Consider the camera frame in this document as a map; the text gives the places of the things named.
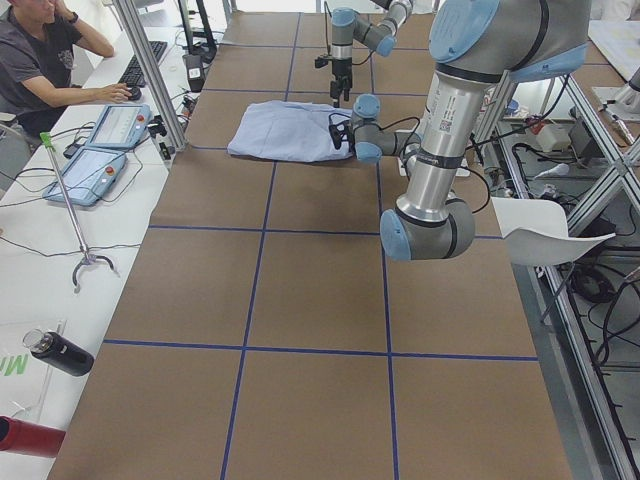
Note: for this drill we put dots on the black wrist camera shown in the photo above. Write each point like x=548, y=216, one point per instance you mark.
x=341, y=132
x=323, y=60

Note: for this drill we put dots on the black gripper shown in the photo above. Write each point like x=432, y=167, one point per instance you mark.
x=341, y=69

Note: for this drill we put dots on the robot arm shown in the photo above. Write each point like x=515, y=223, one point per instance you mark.
x=473, y=44
x=347, y=27

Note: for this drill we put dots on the red bottle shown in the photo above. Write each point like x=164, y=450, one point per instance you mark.
x=26, y=438

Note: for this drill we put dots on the black water bottle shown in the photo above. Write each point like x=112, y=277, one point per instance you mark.
x=57, y=351

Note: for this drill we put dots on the white plastic chair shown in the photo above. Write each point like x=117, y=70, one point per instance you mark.
x=536, y=233

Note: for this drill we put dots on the light blue striped shirt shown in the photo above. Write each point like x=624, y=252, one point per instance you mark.
x=289, y=131

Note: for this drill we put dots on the upper blue teach pendant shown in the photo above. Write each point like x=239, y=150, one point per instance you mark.
x=120, y=127

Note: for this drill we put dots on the lower blue teach pendant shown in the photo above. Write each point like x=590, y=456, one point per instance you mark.
x=90, y=173

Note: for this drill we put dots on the seated person grey shirt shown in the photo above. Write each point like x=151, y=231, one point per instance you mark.
x=37, y=40

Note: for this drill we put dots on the black computer mouse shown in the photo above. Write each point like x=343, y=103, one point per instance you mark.
x=135, y=93

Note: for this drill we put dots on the blue teach pendant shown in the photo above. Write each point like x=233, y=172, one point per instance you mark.
x=120, y=127
x=90, y=173

